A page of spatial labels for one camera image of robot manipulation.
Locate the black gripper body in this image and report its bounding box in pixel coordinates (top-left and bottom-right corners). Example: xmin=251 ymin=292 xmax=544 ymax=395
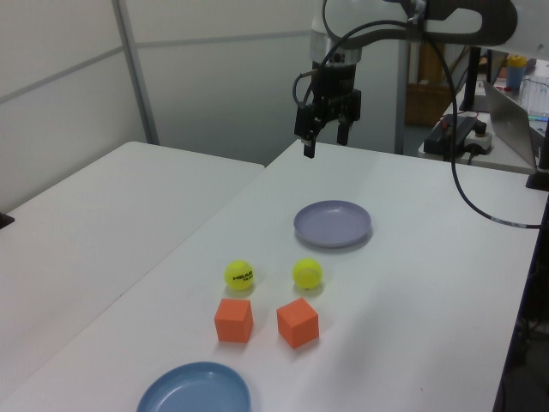
xmin=306 ymin=62 xmax=363 ymax=125

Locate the plain yellow tennis ball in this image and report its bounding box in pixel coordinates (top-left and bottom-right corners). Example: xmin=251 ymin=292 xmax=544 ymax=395
xmin=292 ymin=257 xmax=323 ymax=289

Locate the yellow tennis ball HEAD print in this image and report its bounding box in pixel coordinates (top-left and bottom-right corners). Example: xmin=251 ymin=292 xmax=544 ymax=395
xmin=224 ymin=259 xmax=256 ymax=292

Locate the orange foam cube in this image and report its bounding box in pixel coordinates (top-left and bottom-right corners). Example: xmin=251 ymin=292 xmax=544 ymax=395
xmin=214 ymin=299 xmax=254 ymax=343
xmin=276 ymin=298 xmax=319 ymax=349

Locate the purple plastic plate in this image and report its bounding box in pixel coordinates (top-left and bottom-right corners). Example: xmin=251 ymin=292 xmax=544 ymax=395
xmin=293 ymin=200 xmax=372 ymax=249

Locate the black power box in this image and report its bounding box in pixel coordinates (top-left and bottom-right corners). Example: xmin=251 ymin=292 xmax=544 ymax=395
xmin=423 ymin=113 xmax=478 ymax=163

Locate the black upright stand pole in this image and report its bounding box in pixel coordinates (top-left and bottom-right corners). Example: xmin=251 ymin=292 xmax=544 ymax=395
xmin=461 ymin=45 xmax=481 ymax=112

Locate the grey emergency stop button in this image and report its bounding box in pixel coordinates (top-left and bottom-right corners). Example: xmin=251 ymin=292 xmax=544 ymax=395
xmin=465 ymin=122 xmax=494 ymax=155

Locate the silver laptop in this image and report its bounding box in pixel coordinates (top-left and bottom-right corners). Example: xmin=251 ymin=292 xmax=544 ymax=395
xmin=483 ymin=79 xmax=549 ymax=169

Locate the white side desk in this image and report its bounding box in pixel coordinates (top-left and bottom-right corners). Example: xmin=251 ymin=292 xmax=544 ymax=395
xmin=418 ymin=100 xmax=540 ymax=175

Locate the blue bottle yellow lid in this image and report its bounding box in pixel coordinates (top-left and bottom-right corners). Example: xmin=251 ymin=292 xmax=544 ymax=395
xmin=507 ymin=54 xmax=527 ymax=90

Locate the clear plastic tray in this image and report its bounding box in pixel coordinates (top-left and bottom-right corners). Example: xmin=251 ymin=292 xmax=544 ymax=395
xmin=521 ymin=72 xmax=549 ymax=118

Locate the blue plastic plate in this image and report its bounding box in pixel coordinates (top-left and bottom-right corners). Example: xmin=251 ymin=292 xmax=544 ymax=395
xmin=136 ymin=361 xmax=252 ymax=412

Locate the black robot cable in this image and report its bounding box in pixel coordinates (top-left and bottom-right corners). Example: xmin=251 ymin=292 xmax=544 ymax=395
xmin=293 ymin=0 xmax=542 ymax=229

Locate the black table clamp post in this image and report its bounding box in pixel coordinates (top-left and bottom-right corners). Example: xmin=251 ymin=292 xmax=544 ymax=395
xmin=526 ymin=113 xmax=549 ymax=190

